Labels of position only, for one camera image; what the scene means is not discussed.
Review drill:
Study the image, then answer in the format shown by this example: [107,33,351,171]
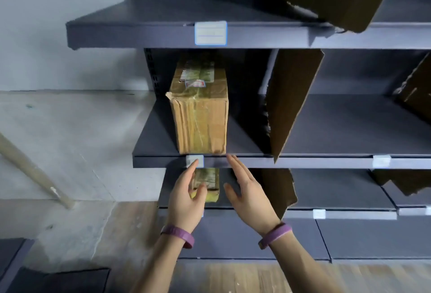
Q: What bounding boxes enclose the green packets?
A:
[189,167,220,203]

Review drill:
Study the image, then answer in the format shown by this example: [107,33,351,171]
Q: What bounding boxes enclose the grey metal shelving unit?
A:
[0,0,431,293]

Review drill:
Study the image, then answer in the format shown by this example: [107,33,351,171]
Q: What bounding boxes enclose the tan wooden stick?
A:
[0,131,75,210]

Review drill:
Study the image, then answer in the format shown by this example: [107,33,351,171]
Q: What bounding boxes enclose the person's left forearm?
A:
[133,235,189,293]

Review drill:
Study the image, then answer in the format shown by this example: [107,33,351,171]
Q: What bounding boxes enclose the dark grey shelving unit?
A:
[185,21,431,220]

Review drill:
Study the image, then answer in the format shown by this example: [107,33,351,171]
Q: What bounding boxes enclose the person's left hand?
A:
[167,160,208,235]

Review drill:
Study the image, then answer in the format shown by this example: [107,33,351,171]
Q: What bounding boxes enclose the person's right hand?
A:
[223,154,282,236]

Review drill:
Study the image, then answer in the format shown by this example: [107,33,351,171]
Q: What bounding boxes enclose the brown parcel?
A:
[165,60,229,155]

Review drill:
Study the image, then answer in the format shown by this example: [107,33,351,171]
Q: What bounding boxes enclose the person's right forearm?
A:
[269,232,341,293]

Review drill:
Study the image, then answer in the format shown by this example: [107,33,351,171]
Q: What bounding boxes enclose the purple wristband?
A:
[258,223,294,250]
[161,224,195,249]

